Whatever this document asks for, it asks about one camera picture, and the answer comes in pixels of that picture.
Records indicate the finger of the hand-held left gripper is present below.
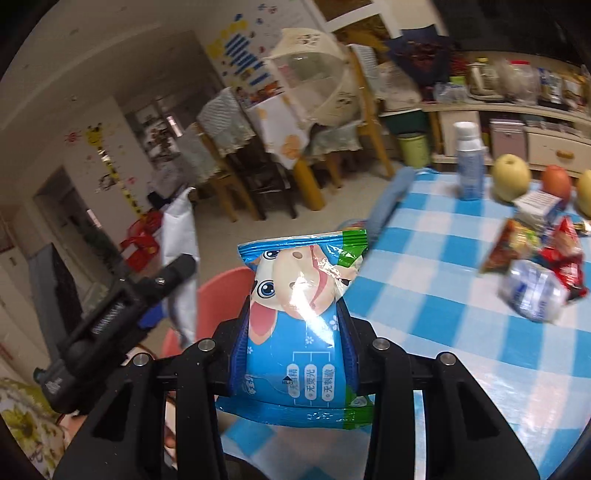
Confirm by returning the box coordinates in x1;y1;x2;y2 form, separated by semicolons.
122;255;198;306
137;300;168;334

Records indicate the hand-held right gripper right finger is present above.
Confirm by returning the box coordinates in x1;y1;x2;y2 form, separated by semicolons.
338;305;541;480

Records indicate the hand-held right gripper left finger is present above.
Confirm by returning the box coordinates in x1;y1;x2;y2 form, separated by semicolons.
53;295;253;480

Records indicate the white wipes packet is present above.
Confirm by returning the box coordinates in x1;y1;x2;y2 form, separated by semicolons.
159;187;202;350

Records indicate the blue cow snack packet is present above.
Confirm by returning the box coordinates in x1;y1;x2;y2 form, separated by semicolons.
215;228;373;431

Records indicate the clear blue-print plastic packet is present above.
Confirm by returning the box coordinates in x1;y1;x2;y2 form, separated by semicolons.
498;259;567;324

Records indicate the red gold snack wrapper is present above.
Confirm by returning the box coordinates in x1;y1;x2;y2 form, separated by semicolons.
539;216;590;302

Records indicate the green trash bin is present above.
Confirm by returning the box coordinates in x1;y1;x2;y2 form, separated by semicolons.
397;132;433;169

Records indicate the red plastic stool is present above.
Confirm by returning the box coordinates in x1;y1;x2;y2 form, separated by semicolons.
120;216;163;271

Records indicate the pink stool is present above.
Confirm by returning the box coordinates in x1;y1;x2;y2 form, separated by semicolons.
161;267;256;361

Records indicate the black crate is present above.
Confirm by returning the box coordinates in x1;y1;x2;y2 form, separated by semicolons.
28;242;85;343

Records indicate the blue checkered tablecloth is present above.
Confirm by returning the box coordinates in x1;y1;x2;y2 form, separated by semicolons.
217;168;591;480

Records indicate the floral patterned clothing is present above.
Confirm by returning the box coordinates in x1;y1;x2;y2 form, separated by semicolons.
0;377;66;480

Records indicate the giraffe height chart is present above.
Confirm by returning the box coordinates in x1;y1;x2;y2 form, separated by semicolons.
84;122;145;216

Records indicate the blue chair backrest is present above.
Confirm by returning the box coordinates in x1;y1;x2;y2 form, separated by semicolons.
366;167;417;241

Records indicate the orange-print white tablecloth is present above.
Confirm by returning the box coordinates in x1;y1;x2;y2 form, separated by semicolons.
248;96;315;170

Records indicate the red yellow snack packet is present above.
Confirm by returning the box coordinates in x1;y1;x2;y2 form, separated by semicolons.
479;219;542;276

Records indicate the white blue milk bottle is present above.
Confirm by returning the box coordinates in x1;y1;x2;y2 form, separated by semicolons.
452;121;488;202

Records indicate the cream mesh food cover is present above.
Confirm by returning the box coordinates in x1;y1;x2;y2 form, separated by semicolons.
263;28;364;128

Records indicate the white blue cardboard box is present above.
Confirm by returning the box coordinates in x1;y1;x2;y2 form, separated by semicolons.
512;191;563;228

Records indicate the large yellow pear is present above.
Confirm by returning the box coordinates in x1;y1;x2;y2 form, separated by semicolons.
490;154;532;203

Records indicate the wooden chair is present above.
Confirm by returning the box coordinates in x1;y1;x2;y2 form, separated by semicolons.
347;44;397;180

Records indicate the red apple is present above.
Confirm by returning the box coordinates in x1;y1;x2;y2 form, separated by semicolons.
541;165;574;200

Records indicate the silver box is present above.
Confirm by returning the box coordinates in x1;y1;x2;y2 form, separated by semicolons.
489;119;528;160

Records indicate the yellow apple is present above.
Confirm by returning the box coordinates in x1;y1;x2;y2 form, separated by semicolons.
574;169;591;214

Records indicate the pack of small bottles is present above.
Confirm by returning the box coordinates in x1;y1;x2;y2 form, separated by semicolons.
434;82;470;103

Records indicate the white wooden sideboard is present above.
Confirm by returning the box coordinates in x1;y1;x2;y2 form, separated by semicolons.
421;99;591;177

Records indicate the dark blue patterned cloth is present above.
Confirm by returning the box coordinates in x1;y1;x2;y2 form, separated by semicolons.
385;28;456;87

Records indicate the wall poster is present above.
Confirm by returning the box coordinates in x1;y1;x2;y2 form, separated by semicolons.
204;0;289;89

